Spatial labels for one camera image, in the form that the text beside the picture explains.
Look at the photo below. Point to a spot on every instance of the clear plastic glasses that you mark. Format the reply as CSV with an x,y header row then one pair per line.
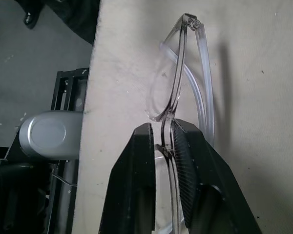
x,y
180,73

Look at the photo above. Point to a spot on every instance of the black shoe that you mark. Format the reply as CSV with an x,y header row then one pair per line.
x,y
31,17

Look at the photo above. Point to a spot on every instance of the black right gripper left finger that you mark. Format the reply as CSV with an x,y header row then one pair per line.
x,y
131,185

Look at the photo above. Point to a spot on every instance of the black metal frame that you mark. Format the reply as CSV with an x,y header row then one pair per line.
x,y
61,97

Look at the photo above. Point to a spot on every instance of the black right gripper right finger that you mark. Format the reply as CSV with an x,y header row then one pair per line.
x,y
210,190

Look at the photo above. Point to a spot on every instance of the dark fabric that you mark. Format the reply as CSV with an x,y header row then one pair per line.
x,y
84,19

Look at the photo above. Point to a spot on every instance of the silver robot body part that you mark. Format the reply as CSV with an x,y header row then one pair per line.
x,y
48,135

